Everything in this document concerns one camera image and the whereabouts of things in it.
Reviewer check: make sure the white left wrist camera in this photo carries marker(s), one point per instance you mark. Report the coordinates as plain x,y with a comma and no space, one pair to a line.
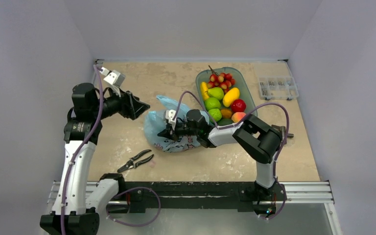
114,79

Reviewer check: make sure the clear plastic screw box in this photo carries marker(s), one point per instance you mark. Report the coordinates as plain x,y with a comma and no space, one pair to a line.
278,88

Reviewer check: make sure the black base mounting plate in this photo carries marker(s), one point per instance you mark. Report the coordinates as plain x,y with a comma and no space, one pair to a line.
240,196

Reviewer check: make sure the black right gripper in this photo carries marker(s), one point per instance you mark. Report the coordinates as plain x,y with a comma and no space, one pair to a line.
175,129

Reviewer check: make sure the light green bumpy fake fruit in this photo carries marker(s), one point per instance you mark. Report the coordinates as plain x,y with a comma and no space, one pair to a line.
215,114

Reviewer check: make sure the fake peach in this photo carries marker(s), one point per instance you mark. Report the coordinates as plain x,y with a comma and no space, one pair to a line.
238,116

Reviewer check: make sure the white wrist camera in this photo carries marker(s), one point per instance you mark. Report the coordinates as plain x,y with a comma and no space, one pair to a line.
114,79
170,117

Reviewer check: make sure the green fake pear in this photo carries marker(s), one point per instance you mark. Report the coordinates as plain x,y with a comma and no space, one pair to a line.
216,92

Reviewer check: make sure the yellow fake mango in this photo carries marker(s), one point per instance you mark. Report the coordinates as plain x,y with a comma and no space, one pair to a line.
232,95

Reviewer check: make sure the green fake lime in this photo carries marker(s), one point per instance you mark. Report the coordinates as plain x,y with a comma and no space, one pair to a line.
212,103

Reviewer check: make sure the small orange fake fruit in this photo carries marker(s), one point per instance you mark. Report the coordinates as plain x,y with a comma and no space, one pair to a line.
226,113

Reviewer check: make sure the red fake cherry bunch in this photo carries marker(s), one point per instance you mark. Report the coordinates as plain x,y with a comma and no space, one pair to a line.
225,81

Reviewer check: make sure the dark green fake avocado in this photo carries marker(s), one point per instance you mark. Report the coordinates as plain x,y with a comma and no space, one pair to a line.
225,121

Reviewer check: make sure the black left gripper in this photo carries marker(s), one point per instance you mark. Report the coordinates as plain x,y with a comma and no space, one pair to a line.
130,105

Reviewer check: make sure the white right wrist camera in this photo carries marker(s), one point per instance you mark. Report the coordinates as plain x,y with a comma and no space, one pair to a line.
170,117

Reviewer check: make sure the yellow fake banana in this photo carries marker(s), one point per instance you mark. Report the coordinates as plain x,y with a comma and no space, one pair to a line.
204,91

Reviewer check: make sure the light blue plastic bag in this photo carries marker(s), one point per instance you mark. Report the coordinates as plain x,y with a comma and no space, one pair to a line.
155,122

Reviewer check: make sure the teal plastic fruit basket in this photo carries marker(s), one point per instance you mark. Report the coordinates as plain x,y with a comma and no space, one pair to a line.
240,84

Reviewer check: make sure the black handled pliers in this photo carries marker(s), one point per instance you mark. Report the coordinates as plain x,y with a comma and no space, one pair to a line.
135,161

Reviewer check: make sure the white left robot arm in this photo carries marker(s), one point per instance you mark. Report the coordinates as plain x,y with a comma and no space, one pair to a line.
74,212

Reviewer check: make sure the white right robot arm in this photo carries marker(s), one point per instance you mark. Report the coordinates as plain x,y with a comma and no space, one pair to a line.
261,141

